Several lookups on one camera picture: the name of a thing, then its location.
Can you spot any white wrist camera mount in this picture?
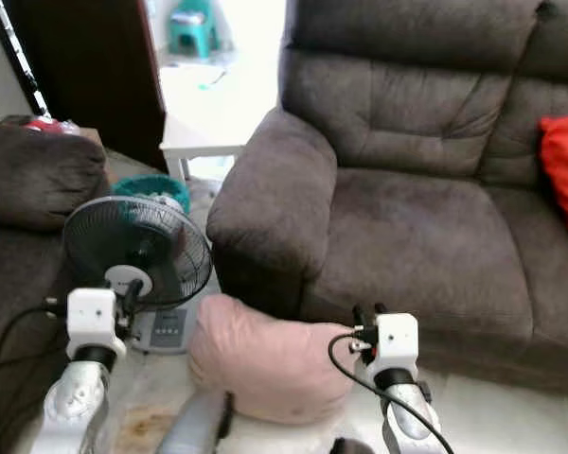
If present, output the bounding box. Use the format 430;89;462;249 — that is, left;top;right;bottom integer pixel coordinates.
66;288;117;349
374;314;419;370

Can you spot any white side table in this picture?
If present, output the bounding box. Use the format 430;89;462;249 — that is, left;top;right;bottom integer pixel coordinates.
159;113;252;183

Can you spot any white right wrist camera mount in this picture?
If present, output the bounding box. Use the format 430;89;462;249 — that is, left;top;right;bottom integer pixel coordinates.
374;314;419;370

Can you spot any pink pillow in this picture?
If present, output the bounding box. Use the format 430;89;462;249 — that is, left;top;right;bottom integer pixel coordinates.
187;293;361;427

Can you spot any dark wooden door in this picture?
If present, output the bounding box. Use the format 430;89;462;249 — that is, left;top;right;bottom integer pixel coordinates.
0;0;169;173

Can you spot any narrow louvred window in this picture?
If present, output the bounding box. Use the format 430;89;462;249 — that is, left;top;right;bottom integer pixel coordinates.
0;0;53;119

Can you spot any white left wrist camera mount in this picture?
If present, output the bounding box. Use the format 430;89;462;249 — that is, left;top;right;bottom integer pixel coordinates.
66;288;117;349

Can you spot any dark grey fabric long sofa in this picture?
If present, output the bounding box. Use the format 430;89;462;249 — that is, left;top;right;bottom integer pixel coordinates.
0;118;110;454

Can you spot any green plastic stool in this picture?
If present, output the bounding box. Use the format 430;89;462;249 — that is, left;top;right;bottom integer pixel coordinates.
166;0;222;58

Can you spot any green mesh basket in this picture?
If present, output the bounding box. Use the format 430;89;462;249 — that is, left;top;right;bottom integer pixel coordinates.
112;174;192;214

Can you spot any black electric fan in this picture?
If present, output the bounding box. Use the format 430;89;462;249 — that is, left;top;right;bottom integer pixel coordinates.
62;196;214;356

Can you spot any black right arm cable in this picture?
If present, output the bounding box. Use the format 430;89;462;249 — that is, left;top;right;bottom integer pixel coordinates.
327;329;457;454

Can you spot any red pillow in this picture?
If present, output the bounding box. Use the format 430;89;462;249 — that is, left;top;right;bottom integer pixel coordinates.
538;115;568;271

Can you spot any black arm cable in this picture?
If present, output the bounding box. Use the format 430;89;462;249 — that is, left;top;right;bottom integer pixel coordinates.
327;329;457;454
0;299;72;454

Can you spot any red snack packet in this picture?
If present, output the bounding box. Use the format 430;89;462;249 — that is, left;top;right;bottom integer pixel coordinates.
24;115;81;135

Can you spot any dark grey fabric loveseat sofa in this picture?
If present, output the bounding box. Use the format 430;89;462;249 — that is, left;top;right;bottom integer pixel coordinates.
206;0;568;398

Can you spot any robot left leg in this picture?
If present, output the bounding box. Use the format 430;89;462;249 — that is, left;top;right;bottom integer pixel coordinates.
156;390;233;454

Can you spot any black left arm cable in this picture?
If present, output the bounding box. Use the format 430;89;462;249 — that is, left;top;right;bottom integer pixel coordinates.
0;299;72;454

